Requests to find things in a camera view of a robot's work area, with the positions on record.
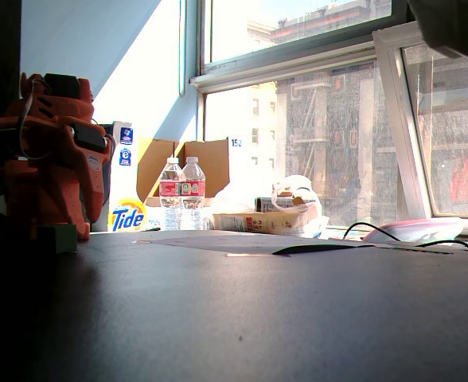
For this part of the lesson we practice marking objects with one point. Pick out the brown open cardboard box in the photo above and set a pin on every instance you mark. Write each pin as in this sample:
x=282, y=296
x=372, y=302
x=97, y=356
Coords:
x=210, y=163

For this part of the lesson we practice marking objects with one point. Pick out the white plastic bag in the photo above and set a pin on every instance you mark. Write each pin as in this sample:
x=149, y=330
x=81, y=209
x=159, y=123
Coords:
x=301, y=187

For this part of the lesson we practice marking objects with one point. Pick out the printed food carton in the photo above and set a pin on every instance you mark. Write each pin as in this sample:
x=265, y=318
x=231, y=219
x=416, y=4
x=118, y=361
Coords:
x=258, y=223

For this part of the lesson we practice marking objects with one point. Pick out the blurred dark camera mount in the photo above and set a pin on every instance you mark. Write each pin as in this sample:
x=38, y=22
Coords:
x=453, y=24

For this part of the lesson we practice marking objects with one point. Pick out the orange gripper body black servo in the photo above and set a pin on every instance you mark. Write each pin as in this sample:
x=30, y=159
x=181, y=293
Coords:
x=64, y=165

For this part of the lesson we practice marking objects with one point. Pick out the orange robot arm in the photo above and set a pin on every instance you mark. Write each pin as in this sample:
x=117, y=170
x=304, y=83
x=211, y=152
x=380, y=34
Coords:
x=55, y=105

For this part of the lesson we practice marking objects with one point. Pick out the green cube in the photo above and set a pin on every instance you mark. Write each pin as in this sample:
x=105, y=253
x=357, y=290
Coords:
x=61, y=238

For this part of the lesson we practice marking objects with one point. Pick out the white box numbered 152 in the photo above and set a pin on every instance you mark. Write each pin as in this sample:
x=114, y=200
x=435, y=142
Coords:
x=236, y=143

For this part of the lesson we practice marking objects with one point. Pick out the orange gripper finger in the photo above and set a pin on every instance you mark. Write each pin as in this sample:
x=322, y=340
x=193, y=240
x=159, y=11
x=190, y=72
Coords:
x=95, y=187
x=43, y=195

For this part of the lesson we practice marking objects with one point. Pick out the white open window sash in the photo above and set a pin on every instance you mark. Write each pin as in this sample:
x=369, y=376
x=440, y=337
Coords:
x=397, y=131

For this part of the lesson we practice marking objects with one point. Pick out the pink and white flat object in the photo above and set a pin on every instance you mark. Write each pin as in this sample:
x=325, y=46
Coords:
x=417, y=228

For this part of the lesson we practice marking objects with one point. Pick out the white blind wand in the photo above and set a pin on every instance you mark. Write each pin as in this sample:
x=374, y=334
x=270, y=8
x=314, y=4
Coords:
x=182, y=47

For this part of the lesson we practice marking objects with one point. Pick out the white Tide detergent box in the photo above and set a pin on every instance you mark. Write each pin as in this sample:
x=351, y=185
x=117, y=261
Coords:
x=127, y=219

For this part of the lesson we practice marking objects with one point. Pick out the grey window frame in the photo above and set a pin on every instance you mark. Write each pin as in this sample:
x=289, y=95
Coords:
x=281, y=65

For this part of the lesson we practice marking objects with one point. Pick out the clear water bottle red label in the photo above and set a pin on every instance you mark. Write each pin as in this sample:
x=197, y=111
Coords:
x=193, y=191
x=171, y=191

